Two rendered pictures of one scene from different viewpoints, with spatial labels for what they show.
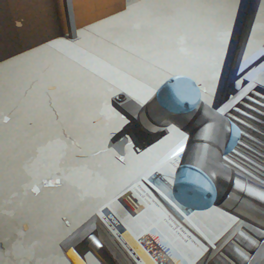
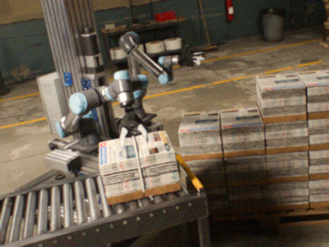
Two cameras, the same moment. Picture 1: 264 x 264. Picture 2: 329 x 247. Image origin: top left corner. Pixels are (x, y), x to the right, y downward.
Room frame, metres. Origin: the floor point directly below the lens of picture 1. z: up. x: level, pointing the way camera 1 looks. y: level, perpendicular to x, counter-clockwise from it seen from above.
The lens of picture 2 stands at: (1.86, 1.07, 1.85)
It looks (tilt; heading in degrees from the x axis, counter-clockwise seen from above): 19 degrees down; 211
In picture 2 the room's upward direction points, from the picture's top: 8 degrees counter-clockwise
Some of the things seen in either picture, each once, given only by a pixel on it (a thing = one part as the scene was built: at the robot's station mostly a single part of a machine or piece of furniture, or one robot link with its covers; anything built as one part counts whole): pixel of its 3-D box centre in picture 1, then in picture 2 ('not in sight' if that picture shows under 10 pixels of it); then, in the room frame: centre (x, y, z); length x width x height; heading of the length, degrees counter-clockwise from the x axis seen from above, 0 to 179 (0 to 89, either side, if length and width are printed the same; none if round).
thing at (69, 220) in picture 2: not in sight; (68, 206); (0.66, -0.41, 0.77); 0.47 x 0.05 x 0.05; 45
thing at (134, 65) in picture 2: not in sight; (134, 66); (-0.59, -0.78, 1.19); 0.15 x 0.12 x 0.55; 19
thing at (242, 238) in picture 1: (203, 209); (104, 197); (0.53, -0.28, 0.77); 0.47 x 0.05 x 0.05; 45
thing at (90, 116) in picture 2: not in sight; (84, 120); (0.04, -0.80, 0.98); 0.13 x 0.12 x 0.14; 159
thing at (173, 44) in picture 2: not in sight; (145, 39); (-5.26, -3.87, 0.55); 1.80 x 0.70 x 1.09; 135
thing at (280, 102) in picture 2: not in sight; (279, 97); (-0.71, 0.33, 0.95); 0.38 x 0.29 x 0.23; 24
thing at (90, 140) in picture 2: not in sight; (89, 136); (0.03, -0.79, 0.87); 0.15 x 0.15 x 0.10
